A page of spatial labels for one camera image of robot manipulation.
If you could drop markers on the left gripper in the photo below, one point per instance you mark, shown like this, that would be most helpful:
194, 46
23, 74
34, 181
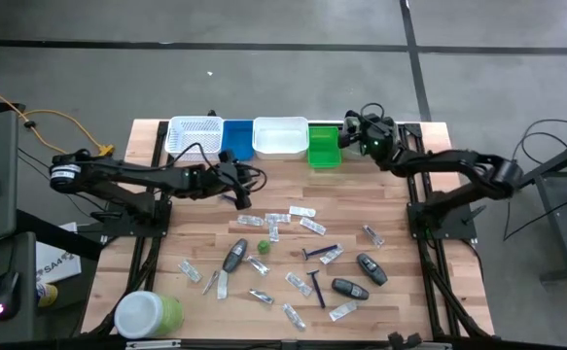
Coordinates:
227, 180

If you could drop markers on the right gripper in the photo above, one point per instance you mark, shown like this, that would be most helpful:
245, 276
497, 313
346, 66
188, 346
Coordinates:
373, 127

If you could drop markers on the blue disposable razor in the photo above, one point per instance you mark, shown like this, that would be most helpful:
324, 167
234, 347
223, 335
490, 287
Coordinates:
227, 198
319, 251
316, 288

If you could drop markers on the small green bottle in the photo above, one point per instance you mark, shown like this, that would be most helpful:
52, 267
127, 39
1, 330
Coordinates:
263, 247

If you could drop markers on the dark grey deodorant stick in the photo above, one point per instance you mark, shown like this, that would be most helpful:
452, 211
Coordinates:
235, 255
372, 269
350, 289

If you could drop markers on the packaged nail clipper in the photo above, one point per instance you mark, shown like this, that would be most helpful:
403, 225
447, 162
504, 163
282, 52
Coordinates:
258, 265

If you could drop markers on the silver nail clipper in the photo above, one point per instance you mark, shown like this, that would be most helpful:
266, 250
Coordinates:
261, 296

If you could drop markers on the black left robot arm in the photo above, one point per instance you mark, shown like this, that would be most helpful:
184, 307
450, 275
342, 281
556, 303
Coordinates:
132, 172

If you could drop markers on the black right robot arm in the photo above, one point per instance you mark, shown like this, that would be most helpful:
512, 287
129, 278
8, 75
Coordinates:
458, 160

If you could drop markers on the green plastic basket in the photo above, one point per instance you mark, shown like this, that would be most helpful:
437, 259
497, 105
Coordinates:
324, 146

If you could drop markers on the blue plastic basket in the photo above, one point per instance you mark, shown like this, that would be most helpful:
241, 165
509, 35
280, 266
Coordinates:
237, 138

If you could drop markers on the white perforated plastic basket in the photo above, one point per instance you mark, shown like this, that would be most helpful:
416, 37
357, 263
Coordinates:
194, 138

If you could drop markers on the clear plastic packet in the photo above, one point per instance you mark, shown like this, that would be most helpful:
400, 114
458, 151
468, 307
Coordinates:
189, 271

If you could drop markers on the white paper packet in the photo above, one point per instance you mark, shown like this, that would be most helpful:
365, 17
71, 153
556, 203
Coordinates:
222, 284

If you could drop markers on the silver metal tweezers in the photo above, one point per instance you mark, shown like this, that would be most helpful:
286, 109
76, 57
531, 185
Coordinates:
210, 282

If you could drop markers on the green disinfecting wipes canister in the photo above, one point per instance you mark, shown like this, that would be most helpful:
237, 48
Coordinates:
147, 315

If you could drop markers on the silver metal bar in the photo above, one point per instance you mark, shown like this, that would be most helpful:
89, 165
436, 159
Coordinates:
152, 344

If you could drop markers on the dark desk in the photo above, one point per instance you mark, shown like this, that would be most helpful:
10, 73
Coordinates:
27, 301

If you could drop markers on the black computer mouse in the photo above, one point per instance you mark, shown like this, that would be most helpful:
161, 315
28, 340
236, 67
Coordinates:
5, 294

